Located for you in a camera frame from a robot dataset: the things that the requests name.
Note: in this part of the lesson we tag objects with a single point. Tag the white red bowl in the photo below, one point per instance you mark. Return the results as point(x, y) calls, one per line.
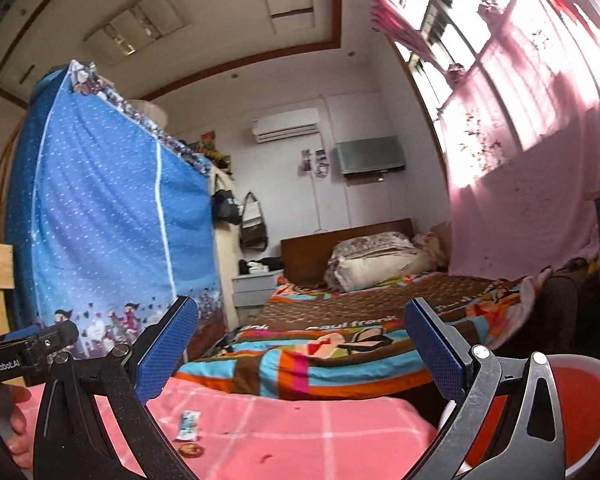
point(580, 410)

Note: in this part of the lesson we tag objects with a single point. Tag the wall television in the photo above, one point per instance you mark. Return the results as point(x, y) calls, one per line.
point(370, 155)

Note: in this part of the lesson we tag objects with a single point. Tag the white green packet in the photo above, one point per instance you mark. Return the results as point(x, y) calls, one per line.
point(189, 425)

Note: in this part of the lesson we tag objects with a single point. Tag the beige cabinet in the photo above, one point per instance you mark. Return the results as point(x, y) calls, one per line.
point(225, 260)

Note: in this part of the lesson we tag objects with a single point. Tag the black cloth bundle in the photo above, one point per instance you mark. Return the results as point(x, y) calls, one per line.
point(262, 264)

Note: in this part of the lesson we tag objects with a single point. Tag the wall photo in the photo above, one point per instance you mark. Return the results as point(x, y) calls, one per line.
point(321, 165)
point(306, 161)

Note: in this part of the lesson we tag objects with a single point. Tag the pale round box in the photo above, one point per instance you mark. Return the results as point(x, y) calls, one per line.
point(150, 115)

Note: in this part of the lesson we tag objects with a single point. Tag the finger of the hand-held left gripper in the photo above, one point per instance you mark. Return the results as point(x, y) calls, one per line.
point(55, 337)
point(22, 333)

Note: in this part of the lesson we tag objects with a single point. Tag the brown wooden headboard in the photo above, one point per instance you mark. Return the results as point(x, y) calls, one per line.
point(305, 255)

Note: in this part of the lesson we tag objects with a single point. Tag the floral folded quilt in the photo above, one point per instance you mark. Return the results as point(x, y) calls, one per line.
point(375, 245)

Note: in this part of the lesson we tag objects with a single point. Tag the white pillow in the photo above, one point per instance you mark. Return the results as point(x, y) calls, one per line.
point(375, 272)

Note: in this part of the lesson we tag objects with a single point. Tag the brown white tote bag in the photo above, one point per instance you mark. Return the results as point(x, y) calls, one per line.
point(253, 232)

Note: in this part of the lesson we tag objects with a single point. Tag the pink curtain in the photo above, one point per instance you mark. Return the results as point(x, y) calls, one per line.
point(505, 210)

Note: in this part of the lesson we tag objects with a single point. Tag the dark brown sofa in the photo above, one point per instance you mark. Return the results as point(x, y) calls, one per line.
point(570, 300)

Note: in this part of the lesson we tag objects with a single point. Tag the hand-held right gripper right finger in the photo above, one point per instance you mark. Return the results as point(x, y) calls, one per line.
point(440, 355)

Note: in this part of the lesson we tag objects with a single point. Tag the white nightstand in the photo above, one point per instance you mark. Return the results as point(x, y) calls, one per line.
point(250, 292)

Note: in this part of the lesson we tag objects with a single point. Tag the colourful striped blanket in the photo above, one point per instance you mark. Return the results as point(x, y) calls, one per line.
point(330, 355)

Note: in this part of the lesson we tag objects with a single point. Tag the white air conditioner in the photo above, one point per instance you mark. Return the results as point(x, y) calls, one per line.
point(285, 127)

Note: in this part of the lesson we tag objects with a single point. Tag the brown round disc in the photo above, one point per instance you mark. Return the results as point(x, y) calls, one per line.
point(189, 449)

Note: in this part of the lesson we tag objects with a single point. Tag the blue fabric wardrobe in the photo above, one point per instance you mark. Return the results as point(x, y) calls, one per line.
point(105, 210)

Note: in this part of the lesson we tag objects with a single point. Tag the window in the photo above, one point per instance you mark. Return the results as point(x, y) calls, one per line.
point(430, 15)

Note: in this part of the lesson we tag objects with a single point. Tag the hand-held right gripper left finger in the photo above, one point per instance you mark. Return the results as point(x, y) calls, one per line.
point(165, 355)

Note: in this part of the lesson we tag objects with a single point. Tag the person's left hand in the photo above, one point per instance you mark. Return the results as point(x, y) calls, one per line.
point(22, 430)

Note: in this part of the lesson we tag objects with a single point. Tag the ceiling light panel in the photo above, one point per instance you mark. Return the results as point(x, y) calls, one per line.
point(135, 25)

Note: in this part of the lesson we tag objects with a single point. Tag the pink checked cloth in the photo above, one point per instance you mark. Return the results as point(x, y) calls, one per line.
point(280, 435)

